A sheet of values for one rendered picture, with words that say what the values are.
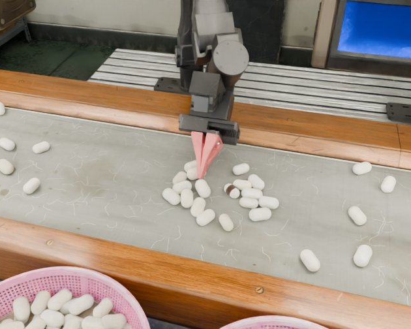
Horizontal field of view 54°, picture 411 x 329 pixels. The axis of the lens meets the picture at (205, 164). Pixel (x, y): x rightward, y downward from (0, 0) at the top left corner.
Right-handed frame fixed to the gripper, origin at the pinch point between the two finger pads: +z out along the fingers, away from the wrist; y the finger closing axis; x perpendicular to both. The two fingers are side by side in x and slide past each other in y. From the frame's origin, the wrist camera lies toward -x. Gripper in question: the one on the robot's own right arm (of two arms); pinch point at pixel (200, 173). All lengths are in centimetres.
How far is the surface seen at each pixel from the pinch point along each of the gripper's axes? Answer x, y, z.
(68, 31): 176, -151, -107
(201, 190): -1.9, 1.2, 3.0
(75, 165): 0.9, -23.7, 2.4
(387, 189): 4.2, 31.2, -3.4
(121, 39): 179, -111, -106
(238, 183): 0.5, 6.7, 0.5
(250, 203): -1.8, 9.5, 3.5
